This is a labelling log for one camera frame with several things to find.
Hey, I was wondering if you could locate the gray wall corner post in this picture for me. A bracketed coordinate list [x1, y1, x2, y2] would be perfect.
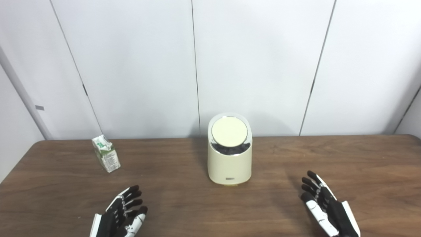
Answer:
[0, 46, 53, 140]

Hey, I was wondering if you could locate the round cream bin lid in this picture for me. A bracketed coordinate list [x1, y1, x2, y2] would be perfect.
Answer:
[211, 117, 248, 147]

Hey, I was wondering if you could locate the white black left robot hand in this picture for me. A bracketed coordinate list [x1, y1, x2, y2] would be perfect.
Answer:
[90, 185, 148, 237]

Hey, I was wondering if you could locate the green white milk carton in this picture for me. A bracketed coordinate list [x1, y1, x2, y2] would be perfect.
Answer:
[92, 135, 121, 173]

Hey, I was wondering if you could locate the cream-colored bin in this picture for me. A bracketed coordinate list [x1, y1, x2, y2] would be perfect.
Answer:
[207, 113, 253, 187]

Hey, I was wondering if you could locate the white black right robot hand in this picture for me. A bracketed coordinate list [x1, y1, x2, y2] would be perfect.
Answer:
[300, 171, 361, 237]

